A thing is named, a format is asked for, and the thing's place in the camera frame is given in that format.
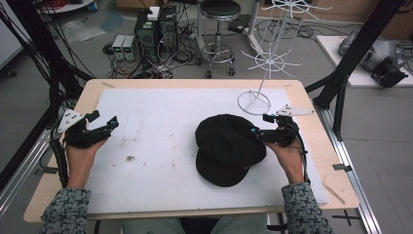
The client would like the grey rounded machine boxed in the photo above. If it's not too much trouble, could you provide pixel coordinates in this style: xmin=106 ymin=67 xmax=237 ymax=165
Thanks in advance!
xmin=338 ymin=29 xmax=407 ymax=73

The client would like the white floor platform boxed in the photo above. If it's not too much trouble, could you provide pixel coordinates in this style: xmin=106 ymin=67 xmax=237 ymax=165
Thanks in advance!
xmin=316 ymin=34 xmax=413 ymax=89

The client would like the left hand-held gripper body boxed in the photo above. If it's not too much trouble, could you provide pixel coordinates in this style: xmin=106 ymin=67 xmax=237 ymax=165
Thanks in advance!
xmin=57 ymin=109 xmax=109 ymax=150

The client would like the black computer tower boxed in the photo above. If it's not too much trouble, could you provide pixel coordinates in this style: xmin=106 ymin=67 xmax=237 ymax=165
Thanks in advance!
xmin=133 ymin=9 xmax=161 ymax=63
xmin=158 ymin=5 xmax=179 ymax=55

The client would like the left hand-held gripper cable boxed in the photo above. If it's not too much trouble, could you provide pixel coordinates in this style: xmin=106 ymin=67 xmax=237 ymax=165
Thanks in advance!
xmin=49 ymin=126 xmax=70 ymax=190

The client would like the person's leg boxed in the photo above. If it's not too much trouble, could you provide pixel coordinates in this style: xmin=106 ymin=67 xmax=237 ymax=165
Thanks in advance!
xmin=209 ymin=214 xmax=271 ymax=234
xmin=121 ymin=216 xmax=183 ymax=234

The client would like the white table mat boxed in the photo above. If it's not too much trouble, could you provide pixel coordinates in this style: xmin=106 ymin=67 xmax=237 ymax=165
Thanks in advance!
xmin=85 ymin=87 xmax=329 ymax=215

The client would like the black metal frame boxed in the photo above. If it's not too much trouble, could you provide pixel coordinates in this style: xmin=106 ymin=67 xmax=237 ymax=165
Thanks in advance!
xmin=304 ymin=0 xmax=407 ymax=141
xmin=0 ymin=0 xmax=95 ymax=193

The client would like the grey power supply unit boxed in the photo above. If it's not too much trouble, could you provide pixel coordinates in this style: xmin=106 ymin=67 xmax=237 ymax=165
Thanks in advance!
xmin=111 ymin=34 xmax=127 ymax=61
xmin=122 ymin=35 xmax=137 ymax=62

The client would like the right hand-held gripper cable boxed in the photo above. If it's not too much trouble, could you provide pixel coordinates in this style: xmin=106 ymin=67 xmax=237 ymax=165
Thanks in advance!
xmin=292 ymin=122 xmax=312 ymax=183

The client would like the black tape piece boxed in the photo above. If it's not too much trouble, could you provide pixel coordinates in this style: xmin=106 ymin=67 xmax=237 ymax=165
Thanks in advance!
xmin=331 ymin=163 xmax=354 ymax=174
xmin=34 ymin=166 xmax=60 ymax=176

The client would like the white box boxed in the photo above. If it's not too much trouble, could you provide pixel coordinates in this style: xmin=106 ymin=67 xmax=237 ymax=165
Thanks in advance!
xmin=146 ymin=6 xmax=161 ymax=21

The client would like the tangle of floor cables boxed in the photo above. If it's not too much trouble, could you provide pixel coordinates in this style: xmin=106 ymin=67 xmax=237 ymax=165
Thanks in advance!
xmin=102 ymin=30 xmax=208 ymax=80

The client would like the thin wooden stick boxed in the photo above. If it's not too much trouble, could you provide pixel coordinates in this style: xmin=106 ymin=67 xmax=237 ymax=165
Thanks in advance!
xmin=320 ymin=181 xmax=347 ymax=206

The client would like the hand-held gripper cable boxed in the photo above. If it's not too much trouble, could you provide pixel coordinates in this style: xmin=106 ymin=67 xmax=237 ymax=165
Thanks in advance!
xmin=49 ymin=126 xmax=70 ymax=190
xmin=292 ymin=122 xmax=312 ymax=183

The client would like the person's right leg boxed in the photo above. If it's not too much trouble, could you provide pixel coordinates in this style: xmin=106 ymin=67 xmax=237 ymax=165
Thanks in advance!
xmin=209 ymin=214 xmax=271 ymax=234

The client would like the black device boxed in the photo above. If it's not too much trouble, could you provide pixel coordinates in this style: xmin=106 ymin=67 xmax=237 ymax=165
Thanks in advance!
xmin=370 ymin=58 xmax=410 ymax=89

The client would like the black cap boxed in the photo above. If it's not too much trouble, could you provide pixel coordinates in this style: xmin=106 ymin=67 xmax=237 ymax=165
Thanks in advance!
xmin=194 ymin=113 xmax=268 ymax=188

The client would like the person's right hand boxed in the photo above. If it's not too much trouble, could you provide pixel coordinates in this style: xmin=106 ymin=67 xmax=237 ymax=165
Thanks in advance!
xmin=264 ymin=136 xmax=307 ymax=186

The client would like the person's left leg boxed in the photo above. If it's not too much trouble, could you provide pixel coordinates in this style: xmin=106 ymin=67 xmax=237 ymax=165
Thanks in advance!
xmin=121 ymin=216 xmax=183 ymax=234

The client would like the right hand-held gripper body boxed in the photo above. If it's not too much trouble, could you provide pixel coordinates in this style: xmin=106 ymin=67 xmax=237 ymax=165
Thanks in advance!
xmin=259 ymin=103 xmax=316 ymax=148

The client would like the black round stool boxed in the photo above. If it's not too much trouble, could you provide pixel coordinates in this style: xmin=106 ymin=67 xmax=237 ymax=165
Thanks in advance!
xmin=196 ymin=0 xmax=243 ymax=80

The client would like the aluminium rail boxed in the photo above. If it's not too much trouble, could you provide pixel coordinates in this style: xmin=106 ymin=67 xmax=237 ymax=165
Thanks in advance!
xmin=313 ymin=104 xmax=384 ymax=234
xmin=0 ymin=129 xmax=54 ymax=216

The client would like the person's left hand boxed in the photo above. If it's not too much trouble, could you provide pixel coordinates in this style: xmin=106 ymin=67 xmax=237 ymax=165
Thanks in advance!
xmin=65 ymin=138 xmax=108 ymax=189

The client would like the white wire hat rack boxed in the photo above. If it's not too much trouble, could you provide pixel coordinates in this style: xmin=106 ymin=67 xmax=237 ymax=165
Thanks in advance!
xmin=237 ymin=0 xmax=333 ymax=117

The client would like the clear plastic sheet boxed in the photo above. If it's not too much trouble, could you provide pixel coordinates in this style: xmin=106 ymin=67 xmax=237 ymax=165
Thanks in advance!
xmin=60 ymin=19 xmax=107 ymax=43

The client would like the flat black box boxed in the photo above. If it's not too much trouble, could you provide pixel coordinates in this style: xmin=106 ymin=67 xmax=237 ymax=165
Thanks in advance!
xmin=227 ymin=14 xmax=253 ymax=34

